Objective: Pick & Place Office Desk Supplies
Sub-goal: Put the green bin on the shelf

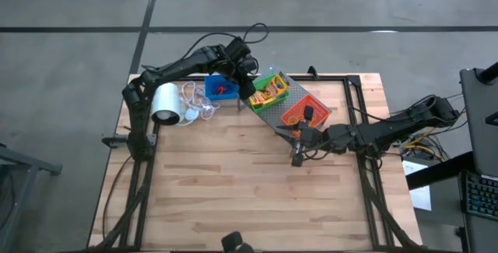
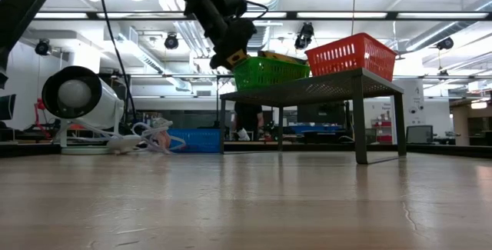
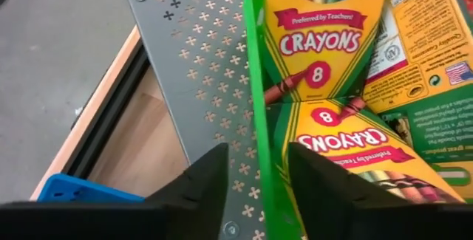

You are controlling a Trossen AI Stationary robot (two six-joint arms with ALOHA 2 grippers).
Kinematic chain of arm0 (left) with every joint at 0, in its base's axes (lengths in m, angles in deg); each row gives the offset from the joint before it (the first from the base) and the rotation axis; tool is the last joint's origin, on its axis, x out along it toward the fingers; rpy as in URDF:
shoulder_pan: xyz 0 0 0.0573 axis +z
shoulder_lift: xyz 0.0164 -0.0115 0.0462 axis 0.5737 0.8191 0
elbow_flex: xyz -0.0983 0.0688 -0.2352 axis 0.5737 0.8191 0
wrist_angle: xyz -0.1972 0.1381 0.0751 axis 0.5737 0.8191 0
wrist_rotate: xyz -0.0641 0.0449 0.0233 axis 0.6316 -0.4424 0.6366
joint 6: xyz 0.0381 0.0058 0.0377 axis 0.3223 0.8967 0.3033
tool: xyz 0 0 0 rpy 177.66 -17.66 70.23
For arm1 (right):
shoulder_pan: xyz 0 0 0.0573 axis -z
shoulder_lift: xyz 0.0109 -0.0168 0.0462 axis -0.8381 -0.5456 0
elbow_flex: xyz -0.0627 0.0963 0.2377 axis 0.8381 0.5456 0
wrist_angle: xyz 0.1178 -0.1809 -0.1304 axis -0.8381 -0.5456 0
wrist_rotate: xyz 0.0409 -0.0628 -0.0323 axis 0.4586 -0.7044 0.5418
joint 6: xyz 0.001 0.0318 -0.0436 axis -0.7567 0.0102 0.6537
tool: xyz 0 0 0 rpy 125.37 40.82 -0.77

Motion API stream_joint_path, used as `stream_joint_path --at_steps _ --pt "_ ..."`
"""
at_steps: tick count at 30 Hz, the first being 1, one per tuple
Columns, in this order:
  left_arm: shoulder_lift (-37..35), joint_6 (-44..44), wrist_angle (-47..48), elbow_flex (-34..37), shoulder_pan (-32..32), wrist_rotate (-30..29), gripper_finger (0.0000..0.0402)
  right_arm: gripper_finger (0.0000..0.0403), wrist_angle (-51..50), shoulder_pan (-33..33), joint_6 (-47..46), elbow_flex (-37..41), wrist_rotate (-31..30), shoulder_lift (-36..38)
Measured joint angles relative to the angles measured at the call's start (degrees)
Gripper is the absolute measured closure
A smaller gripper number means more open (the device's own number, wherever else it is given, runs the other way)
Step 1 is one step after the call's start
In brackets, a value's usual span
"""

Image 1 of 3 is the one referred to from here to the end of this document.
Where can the backlit keyboard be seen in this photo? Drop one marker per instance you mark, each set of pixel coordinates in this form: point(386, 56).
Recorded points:
point(482, 196)

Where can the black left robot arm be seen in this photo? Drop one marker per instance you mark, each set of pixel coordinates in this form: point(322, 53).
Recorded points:
point(171, 68)

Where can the black frame clamp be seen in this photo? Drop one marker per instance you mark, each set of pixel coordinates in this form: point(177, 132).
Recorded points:
point(312, 72)

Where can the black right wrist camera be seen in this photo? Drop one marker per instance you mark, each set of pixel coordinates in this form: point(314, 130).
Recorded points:
point(308, 112)

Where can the white paper sheet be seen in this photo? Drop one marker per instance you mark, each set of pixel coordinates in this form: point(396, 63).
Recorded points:
point(422, 198)

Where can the white cylindrical desk lamp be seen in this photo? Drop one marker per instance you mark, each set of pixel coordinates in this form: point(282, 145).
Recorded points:
point(167, 97)

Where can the grey metal cart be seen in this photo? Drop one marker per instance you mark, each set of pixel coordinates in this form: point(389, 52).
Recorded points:
point(23, 163)

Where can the orange plastic basket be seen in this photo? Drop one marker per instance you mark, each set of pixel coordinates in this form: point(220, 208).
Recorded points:
point(319, 107)

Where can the green plastic basket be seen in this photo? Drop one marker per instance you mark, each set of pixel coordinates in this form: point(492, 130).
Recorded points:
point(262, 83)

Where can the blue plastic basket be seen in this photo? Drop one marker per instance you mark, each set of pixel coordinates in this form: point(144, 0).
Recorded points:
point(212, 96)

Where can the black aluminium table frame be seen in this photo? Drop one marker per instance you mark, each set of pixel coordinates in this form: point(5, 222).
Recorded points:
point(186, 77)

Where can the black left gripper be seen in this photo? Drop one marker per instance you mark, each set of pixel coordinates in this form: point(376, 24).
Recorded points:
point(237, 60)

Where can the black desk bar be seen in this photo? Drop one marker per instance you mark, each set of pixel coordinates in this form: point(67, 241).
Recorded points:
point(439, 170)

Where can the grey perforated metal riser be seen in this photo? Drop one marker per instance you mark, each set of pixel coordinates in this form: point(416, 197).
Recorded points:
point(274, 116)

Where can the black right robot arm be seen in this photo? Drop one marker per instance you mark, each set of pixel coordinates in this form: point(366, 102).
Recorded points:
point(389, 130)

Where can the black handheld device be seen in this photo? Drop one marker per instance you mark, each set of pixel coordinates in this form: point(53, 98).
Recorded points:
point(233, 241)

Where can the black stand pole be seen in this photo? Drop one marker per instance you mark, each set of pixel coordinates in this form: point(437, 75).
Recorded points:
point(489, 73)

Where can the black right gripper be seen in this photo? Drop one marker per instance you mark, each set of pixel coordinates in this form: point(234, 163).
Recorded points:
point(315, 138)

